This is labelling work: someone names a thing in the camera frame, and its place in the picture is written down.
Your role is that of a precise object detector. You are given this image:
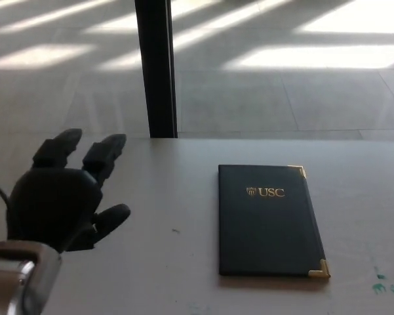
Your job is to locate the black diary with gold corners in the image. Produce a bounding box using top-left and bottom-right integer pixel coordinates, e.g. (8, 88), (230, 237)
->
(218, 163), (332, 278)

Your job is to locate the black vertical post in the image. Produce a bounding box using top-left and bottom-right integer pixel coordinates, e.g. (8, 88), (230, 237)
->
(134, 0), (179, 139)

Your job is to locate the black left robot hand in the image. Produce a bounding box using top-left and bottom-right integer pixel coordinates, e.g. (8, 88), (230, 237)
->
(6, 128), (132, 254)

